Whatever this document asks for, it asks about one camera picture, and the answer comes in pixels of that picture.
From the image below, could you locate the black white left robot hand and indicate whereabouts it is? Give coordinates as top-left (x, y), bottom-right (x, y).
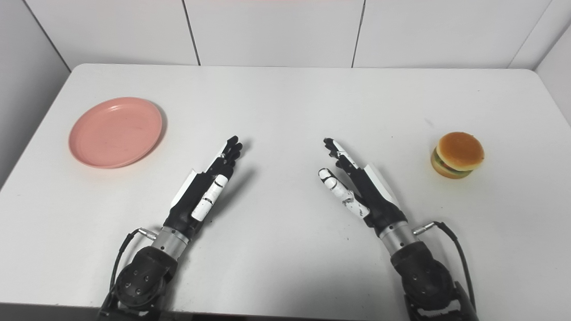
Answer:
top-left (163, 136), bottom-right (244, 242)

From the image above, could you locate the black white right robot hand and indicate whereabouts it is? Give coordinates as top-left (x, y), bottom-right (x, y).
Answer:
top-left (318, 137), bottom-right (409, 238)

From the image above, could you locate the toy hamburger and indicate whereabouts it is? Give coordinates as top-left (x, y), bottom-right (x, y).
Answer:
top-left (430, 132), bottom-right (485, 180)

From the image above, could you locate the pink round plate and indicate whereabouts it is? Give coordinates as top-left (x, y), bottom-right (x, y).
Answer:
top-left (68, 97), bottom-right (163, 169)

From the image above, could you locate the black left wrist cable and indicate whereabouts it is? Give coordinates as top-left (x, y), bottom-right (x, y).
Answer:
top-left (109, 227), bottom-right (157, 295)

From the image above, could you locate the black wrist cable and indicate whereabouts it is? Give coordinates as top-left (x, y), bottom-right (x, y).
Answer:
top-left (413, 221), bottom-right (477, 313)
top-left (109, 227), bottom-right (157, 295)

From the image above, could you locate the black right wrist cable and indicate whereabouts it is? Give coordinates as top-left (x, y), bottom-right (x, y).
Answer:
top-left (413, 221), bottom-right (477, 313)

